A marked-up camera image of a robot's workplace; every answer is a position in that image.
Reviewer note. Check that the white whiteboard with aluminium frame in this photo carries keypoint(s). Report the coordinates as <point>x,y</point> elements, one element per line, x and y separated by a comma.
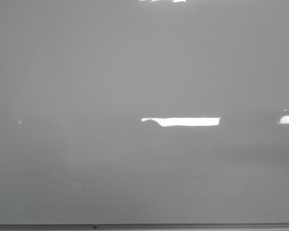
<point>140,111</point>

